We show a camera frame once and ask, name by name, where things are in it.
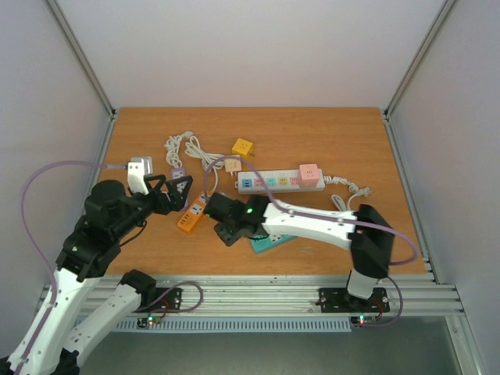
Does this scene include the purple power strip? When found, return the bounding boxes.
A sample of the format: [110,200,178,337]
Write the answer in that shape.
[170,167,188,212]

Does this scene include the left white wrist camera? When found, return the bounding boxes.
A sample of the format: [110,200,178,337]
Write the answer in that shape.
[127,156,153,195]

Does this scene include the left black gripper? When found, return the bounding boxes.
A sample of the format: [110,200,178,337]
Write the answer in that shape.
[114,173,195,238]

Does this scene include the aluminium rail frame front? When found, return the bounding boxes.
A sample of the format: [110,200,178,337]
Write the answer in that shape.
[37,275,466,317]

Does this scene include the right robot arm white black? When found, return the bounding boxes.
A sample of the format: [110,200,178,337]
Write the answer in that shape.
[203,193,395,310]

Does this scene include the teal power strip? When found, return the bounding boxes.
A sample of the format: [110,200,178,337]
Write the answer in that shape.
[249,234,295,254]

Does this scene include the orange strip white cable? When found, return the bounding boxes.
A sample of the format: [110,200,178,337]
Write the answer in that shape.
[184,135,227,196]

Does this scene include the teal strip white cable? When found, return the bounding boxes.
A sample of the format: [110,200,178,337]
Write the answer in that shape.
[330,194,359,214]

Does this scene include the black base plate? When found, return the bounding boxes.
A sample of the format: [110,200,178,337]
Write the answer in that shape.
[316,287,391,313]
[135,287,183,313]

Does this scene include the pink cube socket adapter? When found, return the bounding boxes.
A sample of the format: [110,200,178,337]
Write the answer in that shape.
[298,163,320,188]

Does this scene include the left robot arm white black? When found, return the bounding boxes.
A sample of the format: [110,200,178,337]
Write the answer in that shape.
[1,175,193,374]

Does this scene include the orange power strip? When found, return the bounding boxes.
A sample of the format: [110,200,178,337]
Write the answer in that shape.
[177,192,209,234]

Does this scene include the aluminium corner post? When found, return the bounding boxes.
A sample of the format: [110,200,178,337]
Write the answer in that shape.
[383,0,459,120]
[45,0,116,119]

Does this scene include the left aluminium corner post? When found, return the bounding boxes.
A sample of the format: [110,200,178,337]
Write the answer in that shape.
[45,0,116,119]

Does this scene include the purple strip white cable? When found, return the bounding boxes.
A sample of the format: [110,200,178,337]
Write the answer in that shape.
[163,131,195,170]

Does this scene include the yellow cube socket adapter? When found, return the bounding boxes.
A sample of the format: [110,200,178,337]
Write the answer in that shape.
[231,137,255,160]

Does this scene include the right small circuit board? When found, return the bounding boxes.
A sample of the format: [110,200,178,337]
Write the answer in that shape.
[351,315,378,327]

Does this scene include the grey slotted cable duct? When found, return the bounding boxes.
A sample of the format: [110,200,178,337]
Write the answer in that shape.
[111,316,352,334]

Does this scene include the right aluminium corner post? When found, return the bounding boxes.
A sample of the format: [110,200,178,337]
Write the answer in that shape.
[383,0,459,120]

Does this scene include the long white power strip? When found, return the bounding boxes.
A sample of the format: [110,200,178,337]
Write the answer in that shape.
[235,170,326,195]

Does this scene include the beige cube socket adapter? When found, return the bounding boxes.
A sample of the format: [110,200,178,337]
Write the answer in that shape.
[223,155,242,177]

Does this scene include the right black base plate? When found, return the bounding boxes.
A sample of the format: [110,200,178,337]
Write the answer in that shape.
[316,287,391,313]

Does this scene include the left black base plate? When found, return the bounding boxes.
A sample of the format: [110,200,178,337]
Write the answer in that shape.
[135,287,183,313]

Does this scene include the small circuit board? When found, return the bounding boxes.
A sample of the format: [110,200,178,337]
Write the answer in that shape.
[136,316,162,329]
[351,315,378,327]

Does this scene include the white power strip cable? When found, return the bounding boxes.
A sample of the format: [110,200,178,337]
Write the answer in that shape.
[322,174,373,198]

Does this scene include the left small circuit board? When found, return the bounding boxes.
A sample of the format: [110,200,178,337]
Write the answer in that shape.
[136,316,162,329]

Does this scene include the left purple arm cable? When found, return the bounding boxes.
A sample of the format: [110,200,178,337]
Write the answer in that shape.
[0,161,130,364]

